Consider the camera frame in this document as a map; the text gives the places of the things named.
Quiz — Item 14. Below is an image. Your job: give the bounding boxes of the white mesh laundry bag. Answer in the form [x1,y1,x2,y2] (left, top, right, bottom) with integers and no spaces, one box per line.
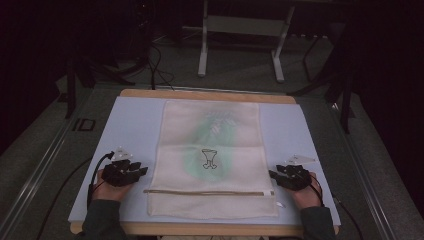
[146,99,280,220]

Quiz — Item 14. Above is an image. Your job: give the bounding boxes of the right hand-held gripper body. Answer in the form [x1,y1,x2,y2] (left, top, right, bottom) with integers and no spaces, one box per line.
[278,154,317,192]

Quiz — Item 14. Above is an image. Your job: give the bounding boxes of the green garment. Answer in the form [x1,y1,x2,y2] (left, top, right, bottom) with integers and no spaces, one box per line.
[184,111,239,183]

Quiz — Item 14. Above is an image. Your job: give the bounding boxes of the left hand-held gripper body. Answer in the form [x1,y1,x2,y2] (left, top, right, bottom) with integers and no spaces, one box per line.
[101,146,138,188]

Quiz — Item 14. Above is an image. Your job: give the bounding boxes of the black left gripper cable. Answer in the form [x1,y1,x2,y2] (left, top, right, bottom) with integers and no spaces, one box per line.
[35,151,115,240]

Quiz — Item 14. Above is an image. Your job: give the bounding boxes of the person's right hand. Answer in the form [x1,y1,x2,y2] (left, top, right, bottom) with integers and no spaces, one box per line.
[291,171,323,211]

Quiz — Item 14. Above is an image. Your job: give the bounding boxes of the black rectangular floor bracket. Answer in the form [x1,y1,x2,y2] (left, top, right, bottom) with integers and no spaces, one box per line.
[72,117,97,132]

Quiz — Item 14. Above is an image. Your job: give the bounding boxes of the black tripod stand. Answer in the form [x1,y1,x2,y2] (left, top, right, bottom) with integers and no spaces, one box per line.
[64,39,149,120]

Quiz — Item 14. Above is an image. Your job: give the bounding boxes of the person's left hand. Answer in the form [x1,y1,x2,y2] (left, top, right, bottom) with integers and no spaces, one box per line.
[91,169,135,203]

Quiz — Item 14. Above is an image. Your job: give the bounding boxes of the white metal stand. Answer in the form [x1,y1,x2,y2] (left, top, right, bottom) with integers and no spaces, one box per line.
[197,0,297,84]

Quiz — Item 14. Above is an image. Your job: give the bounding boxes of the metal floor rail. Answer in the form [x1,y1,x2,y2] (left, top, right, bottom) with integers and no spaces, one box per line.
[328,99,398,240]
[0,87,98,240]

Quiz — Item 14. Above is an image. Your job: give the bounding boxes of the black floor cables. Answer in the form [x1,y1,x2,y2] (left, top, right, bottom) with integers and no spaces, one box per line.
[146,36,176,92]

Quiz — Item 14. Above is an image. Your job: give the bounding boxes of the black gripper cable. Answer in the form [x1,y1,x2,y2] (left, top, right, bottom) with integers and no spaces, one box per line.
[308,173,365,240]
[35,151,115,240]

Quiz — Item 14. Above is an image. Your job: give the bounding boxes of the black metal stand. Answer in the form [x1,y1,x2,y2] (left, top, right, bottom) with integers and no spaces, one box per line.
[287,33,356,135]

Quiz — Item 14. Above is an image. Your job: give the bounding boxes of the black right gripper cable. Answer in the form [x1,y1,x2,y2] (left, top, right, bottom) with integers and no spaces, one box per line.
[308,173,365,240]

